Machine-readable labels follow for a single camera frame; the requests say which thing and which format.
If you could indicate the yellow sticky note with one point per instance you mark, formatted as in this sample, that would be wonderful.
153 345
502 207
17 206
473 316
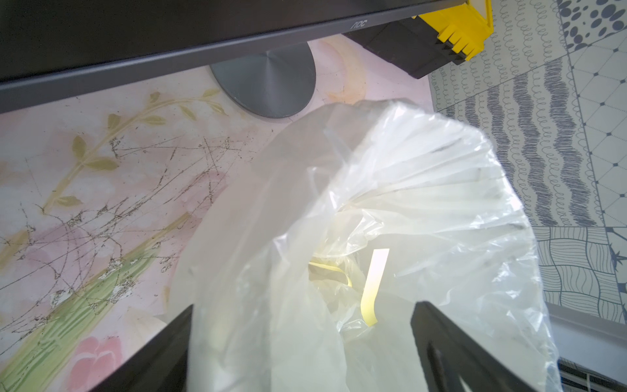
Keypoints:
333 269
374 277

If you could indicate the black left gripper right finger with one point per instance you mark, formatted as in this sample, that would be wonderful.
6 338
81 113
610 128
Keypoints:
451 360

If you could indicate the black computer monitor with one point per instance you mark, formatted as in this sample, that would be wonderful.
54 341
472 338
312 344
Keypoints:
55 50

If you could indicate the grey round monitor stand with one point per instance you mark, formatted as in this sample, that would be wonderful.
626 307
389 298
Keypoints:
276 84

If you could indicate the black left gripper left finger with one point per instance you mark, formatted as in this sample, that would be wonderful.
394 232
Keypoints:
161 365

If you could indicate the yellow black toolbox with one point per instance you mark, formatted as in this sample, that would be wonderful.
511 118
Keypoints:
422 44

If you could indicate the clear plastic trash bag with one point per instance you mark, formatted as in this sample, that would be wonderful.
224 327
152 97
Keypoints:
333 187

